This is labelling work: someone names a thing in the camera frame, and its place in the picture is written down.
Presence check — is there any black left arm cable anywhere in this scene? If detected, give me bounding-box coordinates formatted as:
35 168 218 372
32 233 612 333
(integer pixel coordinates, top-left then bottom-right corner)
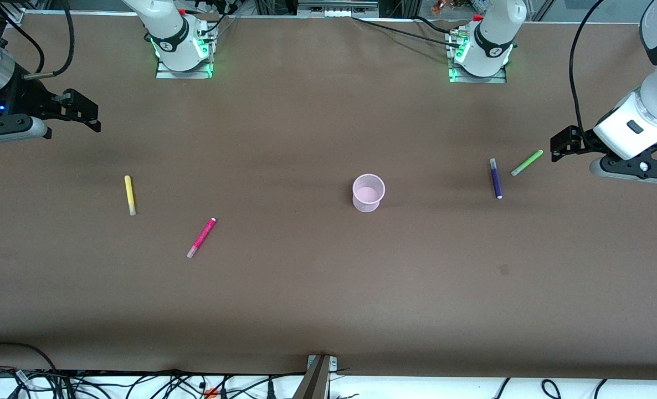
569 0 607 146

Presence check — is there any green highlighter pen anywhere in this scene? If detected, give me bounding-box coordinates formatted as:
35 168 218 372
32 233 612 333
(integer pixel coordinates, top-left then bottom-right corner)
511 150 544 177

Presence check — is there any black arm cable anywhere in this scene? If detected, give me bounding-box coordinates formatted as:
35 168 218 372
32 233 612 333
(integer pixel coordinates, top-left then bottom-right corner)
0 0 75 79
569 0 607 146

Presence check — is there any metal table edge bracket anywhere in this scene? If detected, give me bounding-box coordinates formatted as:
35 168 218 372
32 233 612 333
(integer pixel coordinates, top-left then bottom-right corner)
295 355 338 399

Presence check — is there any black looped floor cable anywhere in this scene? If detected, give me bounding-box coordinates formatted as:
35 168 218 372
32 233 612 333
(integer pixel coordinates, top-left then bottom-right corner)
0 342 59 377

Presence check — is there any pink highlighter pen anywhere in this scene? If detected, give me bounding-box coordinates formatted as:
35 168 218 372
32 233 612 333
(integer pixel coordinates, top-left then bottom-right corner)
187 217 217 259

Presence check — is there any grey power strip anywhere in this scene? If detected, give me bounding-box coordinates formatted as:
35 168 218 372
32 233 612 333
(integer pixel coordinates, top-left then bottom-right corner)
297 0 380 18

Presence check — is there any purple marker pen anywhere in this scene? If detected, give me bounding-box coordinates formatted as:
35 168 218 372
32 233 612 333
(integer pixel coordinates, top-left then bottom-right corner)
490 158 503 200

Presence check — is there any translucent pink cup holder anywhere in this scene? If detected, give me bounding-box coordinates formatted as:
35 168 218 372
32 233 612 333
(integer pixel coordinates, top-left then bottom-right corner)
352 173 386 213

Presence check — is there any aluminium frame profile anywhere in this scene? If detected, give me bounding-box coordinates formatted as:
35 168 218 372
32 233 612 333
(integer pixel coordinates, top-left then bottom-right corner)
0 0 25 24

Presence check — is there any long black table cable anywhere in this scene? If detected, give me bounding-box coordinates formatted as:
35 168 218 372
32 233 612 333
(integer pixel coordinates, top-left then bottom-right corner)
352 16 463 48

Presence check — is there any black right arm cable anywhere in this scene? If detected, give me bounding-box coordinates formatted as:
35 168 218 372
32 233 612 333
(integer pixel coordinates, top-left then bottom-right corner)
0 0 75 79

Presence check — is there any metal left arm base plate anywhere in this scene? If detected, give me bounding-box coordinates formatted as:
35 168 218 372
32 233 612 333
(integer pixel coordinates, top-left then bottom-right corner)
448 30 508 84

